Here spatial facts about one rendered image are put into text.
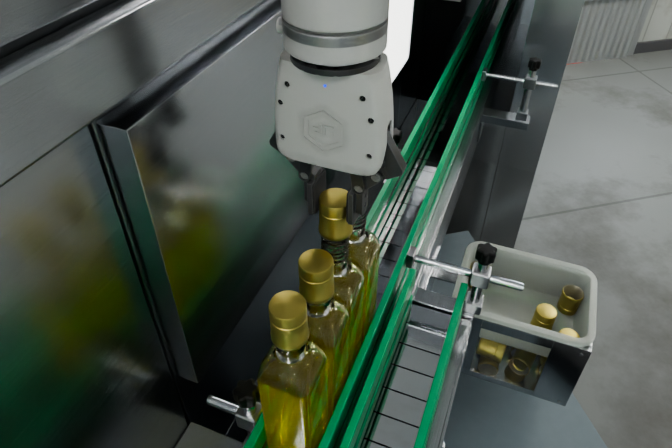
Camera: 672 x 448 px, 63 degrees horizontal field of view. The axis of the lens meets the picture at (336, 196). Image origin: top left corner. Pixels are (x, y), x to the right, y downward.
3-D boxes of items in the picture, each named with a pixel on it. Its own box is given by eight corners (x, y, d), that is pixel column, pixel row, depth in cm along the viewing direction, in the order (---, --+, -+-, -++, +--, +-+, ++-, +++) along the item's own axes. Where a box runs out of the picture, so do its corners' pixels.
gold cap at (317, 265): (307, 273, 57) (306, 243, 54) (339, 283, 56) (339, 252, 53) (293, 298, 54) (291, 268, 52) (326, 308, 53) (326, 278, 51)
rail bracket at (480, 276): (406, 280, 87) (413, 222, 79) (514, 311, 83) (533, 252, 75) (401, 294, 85) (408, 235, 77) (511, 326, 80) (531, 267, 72)
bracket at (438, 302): (414, 312, 91) (418, 283, 87) (470, 329, 89) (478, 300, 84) (408, 328, 89) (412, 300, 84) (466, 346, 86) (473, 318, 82)
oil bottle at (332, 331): (309, 388, 73) (303, 280, 60) (348, 403, 71) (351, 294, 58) (291, 426, 69) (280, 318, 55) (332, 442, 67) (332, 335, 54)
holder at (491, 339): (431, 290, 114) (440, 235, 104) (570, 330, 106) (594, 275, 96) (409, 356, 101) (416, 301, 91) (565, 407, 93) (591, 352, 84)
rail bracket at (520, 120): (472, 130, 140) (488, 47, 126) (540, 144, 136) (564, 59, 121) (469, 140, 137) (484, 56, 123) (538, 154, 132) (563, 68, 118)
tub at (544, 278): (462, 269, 107) (469, 236, 102) (584, 302, 101) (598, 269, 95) (442, 338, 94) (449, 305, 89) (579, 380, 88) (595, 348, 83)
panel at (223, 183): (398, 59, 128) (410, -103, 107) (410, 61, 127) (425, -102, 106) (176, 375, 63) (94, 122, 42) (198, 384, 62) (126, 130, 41)
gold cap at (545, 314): (552, 322, 95) (558, 305, 92) (550, 338, 93) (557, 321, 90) (531, 316, 96) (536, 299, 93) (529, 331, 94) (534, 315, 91)
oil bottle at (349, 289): (324, 353, 77) (321, 244, 64) (361, 366, 76) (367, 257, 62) (307, 386, 73) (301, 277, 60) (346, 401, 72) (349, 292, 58)
